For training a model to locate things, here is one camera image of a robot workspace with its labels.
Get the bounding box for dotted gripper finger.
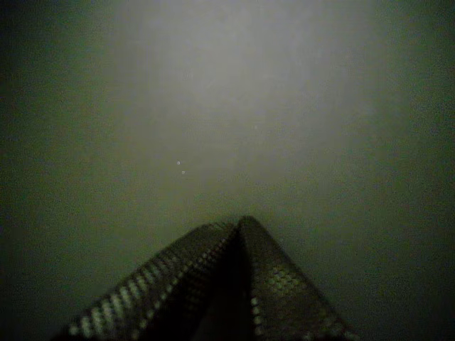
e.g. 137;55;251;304
53;220;238;341
237;215;362;341

